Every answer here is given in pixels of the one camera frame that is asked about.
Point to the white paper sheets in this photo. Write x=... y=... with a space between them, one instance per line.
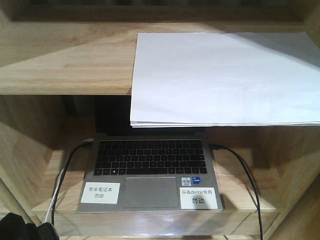
x=225 y=79

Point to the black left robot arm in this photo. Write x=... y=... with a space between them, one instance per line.
x=13 y=227

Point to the silver laptop black keyboard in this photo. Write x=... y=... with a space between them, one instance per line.
x=151 y=164

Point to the white right laptop label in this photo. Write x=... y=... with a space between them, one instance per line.
x=198 y=198

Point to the white laptop label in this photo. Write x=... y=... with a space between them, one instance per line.
x=100 y=193
x=198 y=198

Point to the white left laptop label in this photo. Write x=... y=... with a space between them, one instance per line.
x=100 y=193

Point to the wooden shelf unit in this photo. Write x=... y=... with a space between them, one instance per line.
x=47 y=51

